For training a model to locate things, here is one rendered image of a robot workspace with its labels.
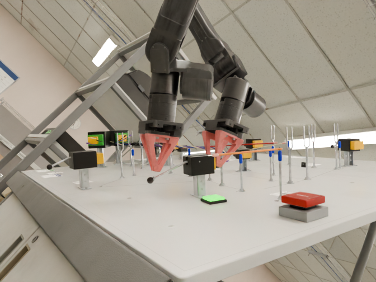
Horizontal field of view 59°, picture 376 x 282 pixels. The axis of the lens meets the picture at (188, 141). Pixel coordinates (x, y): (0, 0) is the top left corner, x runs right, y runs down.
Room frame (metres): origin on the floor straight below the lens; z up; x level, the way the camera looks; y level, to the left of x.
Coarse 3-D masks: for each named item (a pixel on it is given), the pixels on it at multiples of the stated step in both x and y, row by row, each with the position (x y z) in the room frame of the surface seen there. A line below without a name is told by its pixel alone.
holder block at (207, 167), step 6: (186, 156) 0.68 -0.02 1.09; (192, 156) 0.67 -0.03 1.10; (198, 156) 0.66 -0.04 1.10; (204, 156) 0.66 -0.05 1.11; (210, 156) 0.66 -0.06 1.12; (192, 162) 0.66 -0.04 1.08; (198, 162) 0.66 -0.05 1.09; (204, 162) 0.66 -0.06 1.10; (210, 162) 0.67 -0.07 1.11; (186, 168) 0.68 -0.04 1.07; (192, 168) 0.66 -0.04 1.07; (198, 168) 0.66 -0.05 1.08; (204, 168) 0.67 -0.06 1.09; (210, 168) 0.67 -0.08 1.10; (186, 174) 0.69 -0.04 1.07; (192, 174) 0.66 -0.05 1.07; (198, 174) 0.67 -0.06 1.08; (204, 174) 0.67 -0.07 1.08
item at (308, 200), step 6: (294, 192) 0.51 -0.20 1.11; (300, 192) 0.51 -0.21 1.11; (306, 192) 0.50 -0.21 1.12; (282, 198) 0.50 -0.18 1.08; (288, 198) 0.49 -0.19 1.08; (294, 198) 0.48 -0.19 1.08; (300, 198) 0.47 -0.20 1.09; (306, 198) 0.47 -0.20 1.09; (312, 198) 0.47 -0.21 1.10; (318, 198) 0.47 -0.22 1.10; (324, 198) 0.47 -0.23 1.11; (294, 204) 0.48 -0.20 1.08; (300, 204) 0.47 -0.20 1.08; (306, 204) 0.46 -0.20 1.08; (312, 204) 0.47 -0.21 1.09
